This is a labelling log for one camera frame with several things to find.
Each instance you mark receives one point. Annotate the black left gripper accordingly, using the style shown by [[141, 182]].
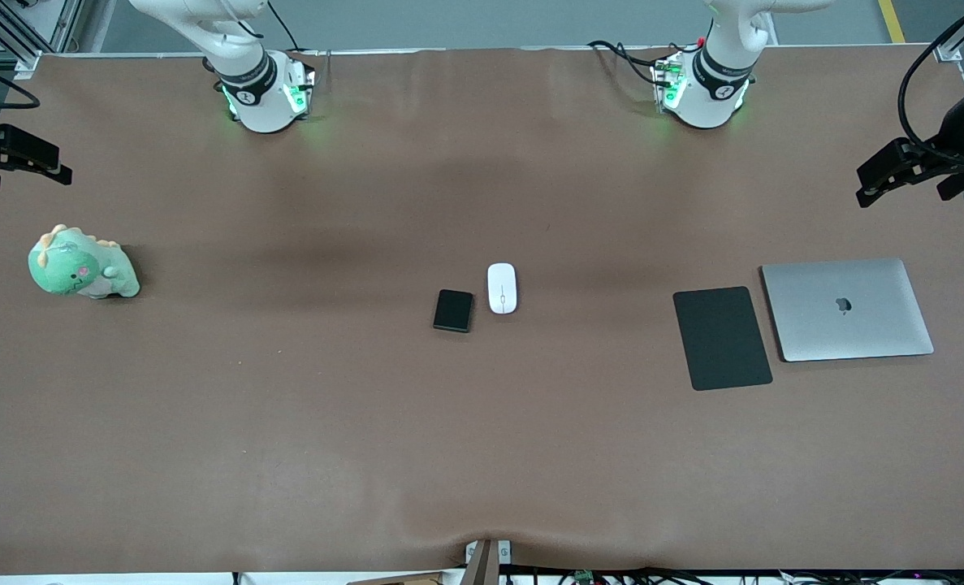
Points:
[[937, 151]]

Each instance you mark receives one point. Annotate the white computer mouse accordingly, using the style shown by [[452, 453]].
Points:
[[502, 288]]

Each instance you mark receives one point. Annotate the black phone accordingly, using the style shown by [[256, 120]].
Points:
[[453, 310]]

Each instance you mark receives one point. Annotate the black mouse pad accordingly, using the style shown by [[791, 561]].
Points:
[[721, 337]]

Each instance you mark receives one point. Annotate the green dinosaur plush toy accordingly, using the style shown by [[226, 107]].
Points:
[[75, 268]]

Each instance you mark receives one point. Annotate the silver laptop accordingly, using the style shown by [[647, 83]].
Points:
[[847, 325]]

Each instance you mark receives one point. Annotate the brown table cover mat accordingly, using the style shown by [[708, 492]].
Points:
[[482, 447]]

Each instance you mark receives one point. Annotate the metal table edge bracket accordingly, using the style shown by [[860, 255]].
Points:
[[486, 565]]

